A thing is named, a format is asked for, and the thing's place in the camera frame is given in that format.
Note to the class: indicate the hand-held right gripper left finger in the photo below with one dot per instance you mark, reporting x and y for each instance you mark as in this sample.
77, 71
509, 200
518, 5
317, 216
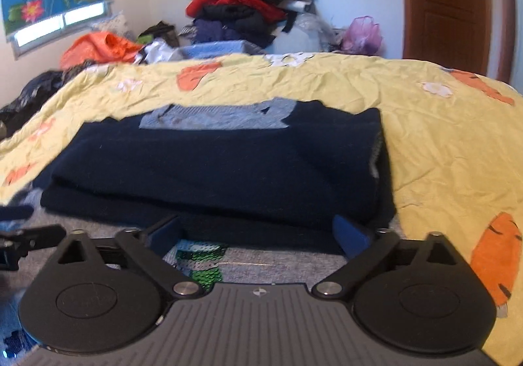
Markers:
164, 236

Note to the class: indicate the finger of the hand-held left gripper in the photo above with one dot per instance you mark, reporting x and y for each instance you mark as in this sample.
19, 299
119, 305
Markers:
32, 236

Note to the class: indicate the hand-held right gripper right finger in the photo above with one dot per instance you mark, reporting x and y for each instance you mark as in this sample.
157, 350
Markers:
346, 236

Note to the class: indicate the navy sweater with blue panel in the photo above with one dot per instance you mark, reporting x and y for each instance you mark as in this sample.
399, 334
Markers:
212, 161

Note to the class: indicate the grey garment with green sequins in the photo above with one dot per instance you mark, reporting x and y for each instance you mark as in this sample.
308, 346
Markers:
253, 264

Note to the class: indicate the yellow carrot print bed sheet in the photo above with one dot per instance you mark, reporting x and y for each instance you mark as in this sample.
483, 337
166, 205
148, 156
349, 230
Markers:
441, 153

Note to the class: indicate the black garment at bedside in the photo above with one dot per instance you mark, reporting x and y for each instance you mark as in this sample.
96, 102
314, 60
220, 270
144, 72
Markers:
28, 98

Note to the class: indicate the light blue cloth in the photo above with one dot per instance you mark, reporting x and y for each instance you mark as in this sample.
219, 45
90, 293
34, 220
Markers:
216, 50

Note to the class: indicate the orange cloth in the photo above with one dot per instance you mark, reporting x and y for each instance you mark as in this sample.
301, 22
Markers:
98, 48

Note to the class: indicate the purple plastic bag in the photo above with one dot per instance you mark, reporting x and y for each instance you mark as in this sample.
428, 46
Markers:
363, 36

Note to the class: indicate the dark bag with green trim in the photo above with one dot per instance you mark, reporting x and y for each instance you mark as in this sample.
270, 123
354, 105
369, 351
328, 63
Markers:
160, 33

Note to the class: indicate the window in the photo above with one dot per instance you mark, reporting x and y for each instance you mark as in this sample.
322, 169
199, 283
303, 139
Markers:
57, 23

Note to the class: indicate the brown wooden door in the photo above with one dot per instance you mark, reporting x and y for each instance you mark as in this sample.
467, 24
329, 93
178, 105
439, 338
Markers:
445, 2

